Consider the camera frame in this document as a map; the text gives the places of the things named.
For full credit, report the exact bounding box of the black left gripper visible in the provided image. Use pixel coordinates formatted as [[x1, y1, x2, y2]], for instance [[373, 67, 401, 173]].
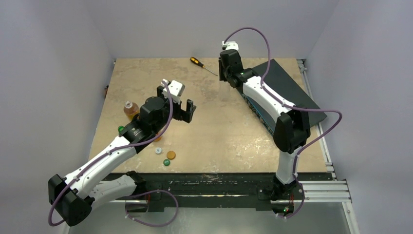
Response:
[[152, 86, 195, 134]]

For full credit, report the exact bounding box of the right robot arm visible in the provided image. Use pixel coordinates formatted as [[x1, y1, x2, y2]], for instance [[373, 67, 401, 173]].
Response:
[[219, 49, 311, 198]]

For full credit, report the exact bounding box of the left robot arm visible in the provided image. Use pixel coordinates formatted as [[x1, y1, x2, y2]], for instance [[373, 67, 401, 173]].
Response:
[[48, 80, 196, 227]]

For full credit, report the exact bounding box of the tea bottle with yellow-red label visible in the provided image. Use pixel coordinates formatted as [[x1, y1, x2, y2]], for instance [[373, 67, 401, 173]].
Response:
[[123, 101, 140, 120]]

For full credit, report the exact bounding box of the white bottle cap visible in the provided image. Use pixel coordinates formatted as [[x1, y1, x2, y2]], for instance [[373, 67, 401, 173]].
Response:
[[155, 147, 162, 155]]

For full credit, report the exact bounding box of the orange bottle cap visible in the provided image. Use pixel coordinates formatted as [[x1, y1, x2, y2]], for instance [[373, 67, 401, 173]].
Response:
[[167, 151, 176, 160]]

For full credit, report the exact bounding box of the green plastic bottle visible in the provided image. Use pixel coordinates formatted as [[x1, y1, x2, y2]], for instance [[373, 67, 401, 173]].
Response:
[[117, 126, 125, 136]]

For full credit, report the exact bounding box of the green bottle cap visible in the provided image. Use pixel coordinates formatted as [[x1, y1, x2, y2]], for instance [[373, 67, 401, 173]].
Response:
[[163, 159, 170, 166]]

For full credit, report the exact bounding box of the yellow-black screwdriver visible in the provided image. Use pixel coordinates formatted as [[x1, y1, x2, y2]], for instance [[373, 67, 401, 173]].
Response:
[[190, 57, 218, 76]]

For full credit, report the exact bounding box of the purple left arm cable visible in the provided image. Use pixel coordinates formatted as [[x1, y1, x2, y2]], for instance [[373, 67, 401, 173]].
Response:
[[47, 80, 174, 227]]

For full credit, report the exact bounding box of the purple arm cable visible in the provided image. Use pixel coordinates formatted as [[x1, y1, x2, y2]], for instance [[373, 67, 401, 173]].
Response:
[[47, 80, 174, 227], [223, 27, 343, 181]]

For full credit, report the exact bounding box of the dark blue network switch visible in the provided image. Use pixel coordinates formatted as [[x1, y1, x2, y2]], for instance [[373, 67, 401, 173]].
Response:
[[240, 59, 320, 135]]

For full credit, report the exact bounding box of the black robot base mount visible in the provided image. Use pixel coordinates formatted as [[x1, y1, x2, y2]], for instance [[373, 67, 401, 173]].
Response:
[[118, 172, 332, 215]]

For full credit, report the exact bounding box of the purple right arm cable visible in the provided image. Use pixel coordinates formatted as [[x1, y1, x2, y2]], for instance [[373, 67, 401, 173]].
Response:
[[223, 27, 343, 181]]

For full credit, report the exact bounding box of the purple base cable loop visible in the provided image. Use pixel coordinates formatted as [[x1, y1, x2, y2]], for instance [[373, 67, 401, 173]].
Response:
[[124, 189, 180, 228]]

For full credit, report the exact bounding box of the aluminium frame rail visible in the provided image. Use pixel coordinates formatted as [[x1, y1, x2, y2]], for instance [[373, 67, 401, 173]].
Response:
[[297, 59, 351, 200]]

